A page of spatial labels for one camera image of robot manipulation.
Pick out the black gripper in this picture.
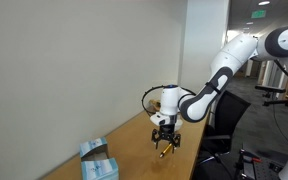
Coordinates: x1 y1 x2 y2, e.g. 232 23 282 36
151 123 182 155

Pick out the yellow pen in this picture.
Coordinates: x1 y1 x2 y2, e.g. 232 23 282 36
158 143 174 159

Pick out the black office chair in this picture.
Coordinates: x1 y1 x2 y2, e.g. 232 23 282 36
191 90 252 180

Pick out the blue tissue box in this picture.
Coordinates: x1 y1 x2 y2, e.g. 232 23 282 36
79 136 120 180

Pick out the red and black clamp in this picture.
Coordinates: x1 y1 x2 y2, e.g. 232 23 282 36
238 148 262 165

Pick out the green exit sign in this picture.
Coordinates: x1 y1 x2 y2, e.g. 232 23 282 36
250 9 267 20

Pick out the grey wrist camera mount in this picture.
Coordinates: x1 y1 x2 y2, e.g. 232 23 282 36
149 112 179 128

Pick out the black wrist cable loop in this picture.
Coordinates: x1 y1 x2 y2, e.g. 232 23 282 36
141 85 197 118

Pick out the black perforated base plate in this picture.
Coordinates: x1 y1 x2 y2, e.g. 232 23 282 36
233 153 287 180

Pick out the black camera on stand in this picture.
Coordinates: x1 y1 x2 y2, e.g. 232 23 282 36
254 84 288 111

